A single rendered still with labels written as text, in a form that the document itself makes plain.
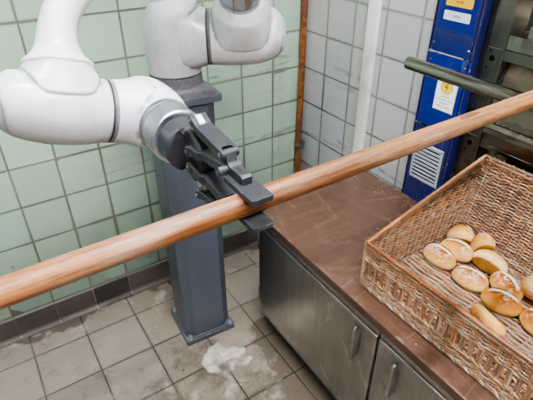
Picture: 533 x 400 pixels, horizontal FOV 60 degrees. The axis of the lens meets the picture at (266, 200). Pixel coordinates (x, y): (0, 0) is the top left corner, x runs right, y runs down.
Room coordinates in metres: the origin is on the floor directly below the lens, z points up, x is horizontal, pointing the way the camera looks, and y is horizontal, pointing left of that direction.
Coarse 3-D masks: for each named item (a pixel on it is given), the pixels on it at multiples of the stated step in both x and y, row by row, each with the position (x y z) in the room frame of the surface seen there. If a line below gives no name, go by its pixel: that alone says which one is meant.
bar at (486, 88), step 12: (408, 60) 1.08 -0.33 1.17; (420, 60) 1.06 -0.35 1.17; (420, 72) 1.05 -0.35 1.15; (432, 72) 1.02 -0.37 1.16; (444, 72) 0.99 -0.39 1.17; (456, 72) 0.98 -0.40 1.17; (456, 84) 0.96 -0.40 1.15; (468, 84) 0.94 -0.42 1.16; (480, 84) 0.92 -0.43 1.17; (492, 84) 0.90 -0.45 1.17; (492, 96) 0.89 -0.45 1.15; (504, 96) 0.87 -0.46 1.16
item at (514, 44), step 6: (510, 36) 1.27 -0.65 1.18; (516, 36) 1.26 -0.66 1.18; (522, 36) 1.26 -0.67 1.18; (510, 42) 1.27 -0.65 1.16; (516, 42) 1.25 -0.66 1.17; (522, 42) 1.24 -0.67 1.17; (528, 42) 1.23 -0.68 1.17; (510, 48) 1.26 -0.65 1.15; (516, 48) 1.25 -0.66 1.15; (522, 48) 1.24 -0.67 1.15; (528, 48) 1.22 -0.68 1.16; (528, 54) 1.22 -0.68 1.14
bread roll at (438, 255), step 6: (426, 246) 1.07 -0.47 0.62; (432, 246) 1.05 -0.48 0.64; (438, 246) 1.04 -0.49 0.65; (444, 246) 1.04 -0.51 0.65; (426, 252) 1.05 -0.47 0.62; (432, 252) 1.03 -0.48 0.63; (438, 252) 1.03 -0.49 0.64; (444, 252) 1.02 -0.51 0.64; (450, 252) 1.02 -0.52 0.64; (426, 258) 1.04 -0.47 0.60; (432, 258) 1.02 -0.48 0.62; (438, 258) 1.02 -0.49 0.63; (444, 258) 1.01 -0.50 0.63; (450, 258) 1.01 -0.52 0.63; (438, 264) 1.01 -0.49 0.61; (444, 264) 1.00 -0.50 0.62; (450, 264) 1.00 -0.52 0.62
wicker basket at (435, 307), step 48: (432, 192) 1.10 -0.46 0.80; (480, 192) 1.18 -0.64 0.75; (528, 192) 1.08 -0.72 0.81; (384, 240) 0.99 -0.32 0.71; (432, 240) 1.12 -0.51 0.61; (528, 240) 1.02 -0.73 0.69; (384, 288) 0.89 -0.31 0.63; (432, 288) 0.78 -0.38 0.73; (432, 336) 0.75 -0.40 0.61; (480, 336) 0.77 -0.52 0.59; (528, 336) 0.77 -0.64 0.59; (528, 384) 0.57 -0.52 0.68
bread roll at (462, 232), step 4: (460, 224) 1.14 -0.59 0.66; (452, 228) 1.13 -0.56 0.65; (456, 228) 1.12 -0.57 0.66; (460, 228) 1.11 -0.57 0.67; (464, 228) 1.10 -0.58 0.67; (468, 228) 1.10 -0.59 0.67; (448, 232) 1.13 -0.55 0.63; (452, 232) 1.11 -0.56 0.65; (456, 232) 1.10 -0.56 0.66; (460, 232) 1.09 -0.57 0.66; (464, 232) 1.09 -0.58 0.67; (468, 232) 1.08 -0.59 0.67; (472, 232) 1.09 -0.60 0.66; (448, 236) 1.12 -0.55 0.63; (452, 236) 1.10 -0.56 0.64; (456, 236) 1.09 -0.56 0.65; (460, 236) 1.08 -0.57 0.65; (464, 236) 1.08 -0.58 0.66; (468, 236) 1.08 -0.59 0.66; (472, 236) 1.08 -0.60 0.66; (464, 240) 1.08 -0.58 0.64; (468, 240) 1.07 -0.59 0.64
